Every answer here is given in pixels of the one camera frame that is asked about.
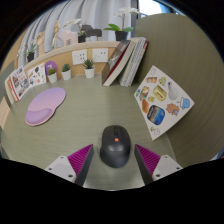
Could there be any magazine with photo cover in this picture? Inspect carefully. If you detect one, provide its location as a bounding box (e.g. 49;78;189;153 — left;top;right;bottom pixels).
8;65;30;101

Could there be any colourful sticker sheet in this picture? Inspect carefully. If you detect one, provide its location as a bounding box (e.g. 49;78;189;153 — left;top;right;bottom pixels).
133;65;195;141

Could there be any dark horse figurine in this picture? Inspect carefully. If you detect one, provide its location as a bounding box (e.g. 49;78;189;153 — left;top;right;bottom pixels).
81;24;103;43

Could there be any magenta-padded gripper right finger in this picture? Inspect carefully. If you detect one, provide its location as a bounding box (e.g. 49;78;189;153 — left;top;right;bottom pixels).
134;143;184;185

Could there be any white orchid in black pot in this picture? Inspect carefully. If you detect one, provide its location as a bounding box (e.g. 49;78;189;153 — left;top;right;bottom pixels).
103;6;141;42
63;18;87;44
18;41;38;63

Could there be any purple round disc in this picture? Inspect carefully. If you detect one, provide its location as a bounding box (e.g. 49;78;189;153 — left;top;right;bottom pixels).
44;60;58;76

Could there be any purple mouse pad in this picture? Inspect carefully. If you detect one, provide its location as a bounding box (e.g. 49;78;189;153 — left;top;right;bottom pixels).
25;87;67;127

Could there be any black computer mouse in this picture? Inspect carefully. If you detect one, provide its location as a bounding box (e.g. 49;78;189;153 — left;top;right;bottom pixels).
99;124;131;169

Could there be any white wall socket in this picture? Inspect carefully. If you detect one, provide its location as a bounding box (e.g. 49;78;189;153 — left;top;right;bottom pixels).
71;49;88;66
91;47;109;64

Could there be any window with dark frame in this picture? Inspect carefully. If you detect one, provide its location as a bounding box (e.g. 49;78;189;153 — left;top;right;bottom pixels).
138;0;181;16

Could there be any grey curtain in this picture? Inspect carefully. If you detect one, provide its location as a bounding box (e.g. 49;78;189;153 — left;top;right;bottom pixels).
24;0;134;58

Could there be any white card with pictures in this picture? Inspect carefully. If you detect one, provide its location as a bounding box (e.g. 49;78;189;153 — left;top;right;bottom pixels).
26;62;47;88

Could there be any white-paged book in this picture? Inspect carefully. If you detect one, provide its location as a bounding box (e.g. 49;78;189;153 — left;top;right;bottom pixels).
118;36;149;88

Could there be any wooden hand model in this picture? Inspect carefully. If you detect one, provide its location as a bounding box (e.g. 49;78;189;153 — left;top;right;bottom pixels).
34;31;46;56

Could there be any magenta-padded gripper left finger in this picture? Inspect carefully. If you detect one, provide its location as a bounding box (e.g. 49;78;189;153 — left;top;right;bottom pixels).
44;143;95;187

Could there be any small plant in white pot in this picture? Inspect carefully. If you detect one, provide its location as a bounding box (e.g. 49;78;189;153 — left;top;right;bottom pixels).
47;67;58;84
82;58;96;79
61;63;72;81

